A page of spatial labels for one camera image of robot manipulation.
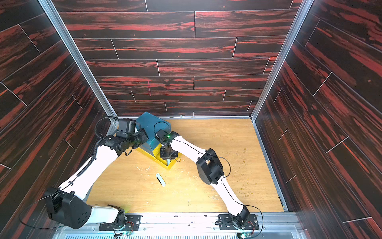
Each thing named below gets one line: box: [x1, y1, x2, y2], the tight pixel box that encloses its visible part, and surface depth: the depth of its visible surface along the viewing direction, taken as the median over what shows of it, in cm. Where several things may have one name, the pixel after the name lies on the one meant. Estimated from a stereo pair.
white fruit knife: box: [155, 172, 167, 188], surface depth 90 cm
